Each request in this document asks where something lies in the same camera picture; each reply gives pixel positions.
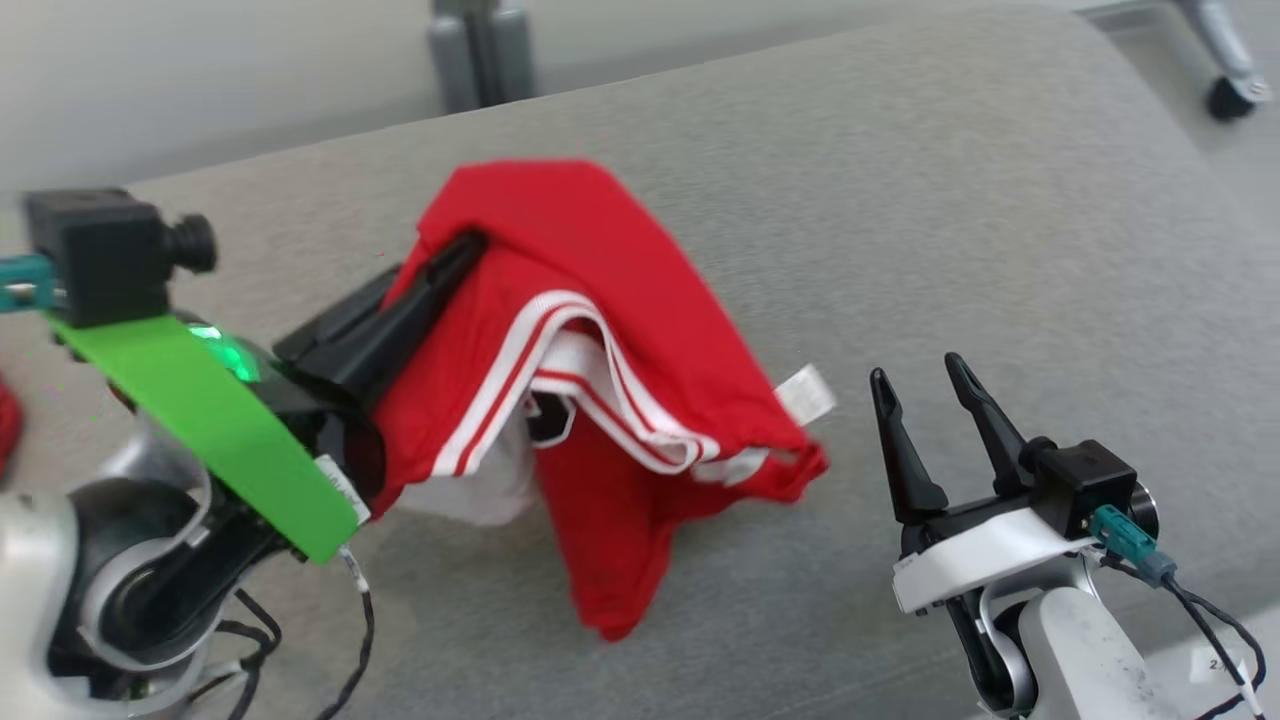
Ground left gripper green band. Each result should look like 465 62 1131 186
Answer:
48 229 492 567

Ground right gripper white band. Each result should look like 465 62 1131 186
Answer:
868 352 1102 617

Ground red jersey white striped trim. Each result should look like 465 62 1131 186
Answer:
365 158 839 643

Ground plain red garment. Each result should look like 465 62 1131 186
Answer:
0 378 26 477

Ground grey fabric sofa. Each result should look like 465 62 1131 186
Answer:
0 0 1280 720

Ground grey stand pole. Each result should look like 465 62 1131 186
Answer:
428 0 538 114

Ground grey chair leg black caster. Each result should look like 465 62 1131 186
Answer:
1175 0 1276 123

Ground white left cable label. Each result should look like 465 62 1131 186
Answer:
314 454 373 527

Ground white cable label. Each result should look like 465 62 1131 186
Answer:
1190 645 1253 693
314 454 373 527

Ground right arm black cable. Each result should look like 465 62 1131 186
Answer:
1088 505 1271 720

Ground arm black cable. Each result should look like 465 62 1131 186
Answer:
0 255 376 720
1088 505 1271 720

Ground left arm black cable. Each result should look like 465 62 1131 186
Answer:
0 255 376 720

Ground white right cable label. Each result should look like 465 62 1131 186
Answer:
1190 645 1253 693

